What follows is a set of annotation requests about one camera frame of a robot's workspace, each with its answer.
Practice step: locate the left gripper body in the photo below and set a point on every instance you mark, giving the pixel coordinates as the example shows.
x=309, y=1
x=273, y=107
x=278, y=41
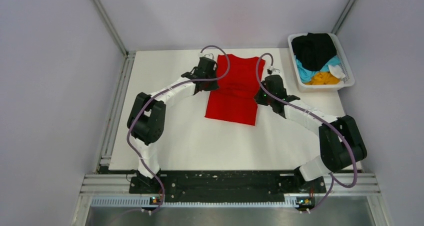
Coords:
x=211, y=85

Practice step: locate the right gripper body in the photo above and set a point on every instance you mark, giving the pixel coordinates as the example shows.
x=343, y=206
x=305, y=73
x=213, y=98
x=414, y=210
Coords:
x=261, y=99

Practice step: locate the red t shirt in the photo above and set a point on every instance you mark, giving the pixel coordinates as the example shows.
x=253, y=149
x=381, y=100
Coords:
x=234, y=100

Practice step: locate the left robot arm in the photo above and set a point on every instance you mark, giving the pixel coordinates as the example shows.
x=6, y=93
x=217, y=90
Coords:
x=146, y=122

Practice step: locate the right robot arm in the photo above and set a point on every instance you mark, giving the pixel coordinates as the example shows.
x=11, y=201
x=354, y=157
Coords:
x=340, y=142

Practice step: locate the light blue t shirt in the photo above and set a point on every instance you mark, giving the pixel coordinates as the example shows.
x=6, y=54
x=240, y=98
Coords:
x=306, y=75

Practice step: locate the yellow t shirt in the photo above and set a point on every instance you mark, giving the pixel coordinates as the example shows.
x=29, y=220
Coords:
x=323, y=78

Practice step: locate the black t shirt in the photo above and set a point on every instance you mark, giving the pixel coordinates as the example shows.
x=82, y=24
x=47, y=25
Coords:
x=314, y=50

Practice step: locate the white cloth in basket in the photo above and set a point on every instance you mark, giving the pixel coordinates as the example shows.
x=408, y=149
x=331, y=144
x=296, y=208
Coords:
x=336, y=71

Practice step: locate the white plastic basket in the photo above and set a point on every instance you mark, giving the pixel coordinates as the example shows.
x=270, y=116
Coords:
x=348, y=81

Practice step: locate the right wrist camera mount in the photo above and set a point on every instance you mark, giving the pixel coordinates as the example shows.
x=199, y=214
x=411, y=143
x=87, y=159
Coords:
x=273, y=71

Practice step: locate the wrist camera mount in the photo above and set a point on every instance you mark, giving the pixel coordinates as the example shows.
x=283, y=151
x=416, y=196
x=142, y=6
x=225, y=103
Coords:
x=207, y=55
x=273, y=71

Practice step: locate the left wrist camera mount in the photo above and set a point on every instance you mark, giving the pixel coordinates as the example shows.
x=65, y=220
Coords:
x=207, y=55

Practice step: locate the right aluminium corner post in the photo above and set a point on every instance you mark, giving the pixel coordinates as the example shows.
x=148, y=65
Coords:
x=343, y=16

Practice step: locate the aluminium corner post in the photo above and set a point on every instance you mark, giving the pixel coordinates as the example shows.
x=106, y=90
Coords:
x=104, y=17
x=343, y=16

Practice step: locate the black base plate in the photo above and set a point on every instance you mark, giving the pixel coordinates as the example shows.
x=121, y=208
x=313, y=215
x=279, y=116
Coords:
x=225, y=186

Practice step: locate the left aluminium corner post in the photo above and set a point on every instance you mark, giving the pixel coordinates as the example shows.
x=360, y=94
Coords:
x=104, y=17

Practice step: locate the white cable duct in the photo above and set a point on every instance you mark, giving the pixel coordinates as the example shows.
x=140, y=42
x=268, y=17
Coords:
x=115, y=201

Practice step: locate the aluminium frame rail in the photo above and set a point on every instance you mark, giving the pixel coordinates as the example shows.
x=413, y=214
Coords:
x=106, y=143

